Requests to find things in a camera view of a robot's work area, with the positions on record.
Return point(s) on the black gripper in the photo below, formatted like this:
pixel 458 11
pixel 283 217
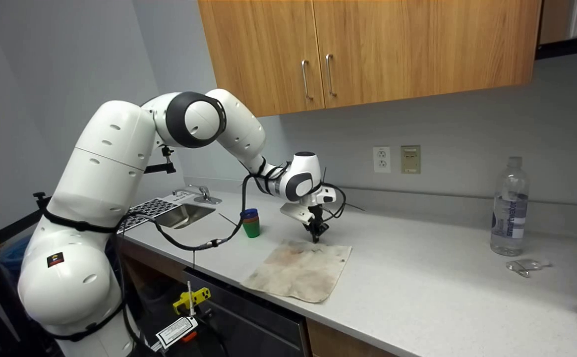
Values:
pixel 315 225

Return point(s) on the beige stained towel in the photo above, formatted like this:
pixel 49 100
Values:
pixel 299 271

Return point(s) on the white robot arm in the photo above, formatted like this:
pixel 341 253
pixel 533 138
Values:
pixel 65 282

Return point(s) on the stacked blue green cups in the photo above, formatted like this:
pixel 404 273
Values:
pixel 250 221

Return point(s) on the dark dishwasher front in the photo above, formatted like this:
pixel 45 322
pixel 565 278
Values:
pixel 248 324

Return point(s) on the stainless steel sink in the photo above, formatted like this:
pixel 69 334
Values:
pixel 182 217

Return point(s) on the yellow clamp tool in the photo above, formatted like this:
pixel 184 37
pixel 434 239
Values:
pixel 190 300

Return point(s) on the clear plastic water bottle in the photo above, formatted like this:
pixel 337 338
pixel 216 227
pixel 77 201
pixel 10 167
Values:
pixel 509 209

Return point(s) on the crumpled clear plastic wrapper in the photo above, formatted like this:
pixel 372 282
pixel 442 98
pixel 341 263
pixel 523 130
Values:
pixel 525 267

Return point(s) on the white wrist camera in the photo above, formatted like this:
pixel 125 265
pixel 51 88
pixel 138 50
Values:
pixel 301 209

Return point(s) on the white wall outlet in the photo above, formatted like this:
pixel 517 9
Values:
pixel 380 159

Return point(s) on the beige wall switch plate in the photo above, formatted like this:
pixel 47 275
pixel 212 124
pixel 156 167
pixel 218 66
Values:
pixel 410 159

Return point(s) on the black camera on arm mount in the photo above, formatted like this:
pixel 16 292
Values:
pixel 164 165

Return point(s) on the left cabinet door handle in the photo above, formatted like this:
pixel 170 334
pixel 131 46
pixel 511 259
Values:
pixel 303 72

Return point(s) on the cabinet door handle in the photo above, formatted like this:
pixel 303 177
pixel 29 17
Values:
pixel 329 74
pixel 303 72

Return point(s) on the right cabinet door handle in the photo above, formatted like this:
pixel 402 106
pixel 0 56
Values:
pixel 329 74

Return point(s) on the wooden wall cabinet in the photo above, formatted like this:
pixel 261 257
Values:
pixel 382 50

